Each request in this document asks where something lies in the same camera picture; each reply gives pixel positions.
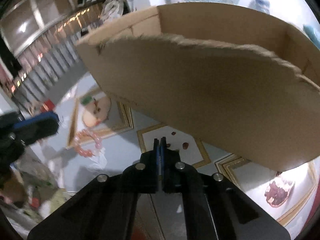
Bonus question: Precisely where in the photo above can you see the pink bead bracelet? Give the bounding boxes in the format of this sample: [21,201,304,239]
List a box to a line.
[73,128,104,158]

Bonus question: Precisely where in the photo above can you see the left operator hand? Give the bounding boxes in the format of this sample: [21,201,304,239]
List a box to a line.
[1,168,28,209]

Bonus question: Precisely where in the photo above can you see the red paper bag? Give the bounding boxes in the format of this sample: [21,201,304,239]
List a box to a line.
[40,99,55,113]

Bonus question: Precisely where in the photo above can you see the green fuzzy rug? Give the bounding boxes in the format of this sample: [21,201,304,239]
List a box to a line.
[23,185,69,223]

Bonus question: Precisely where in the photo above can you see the brown cardboard box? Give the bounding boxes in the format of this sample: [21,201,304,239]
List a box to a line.
[76,2,319,171]

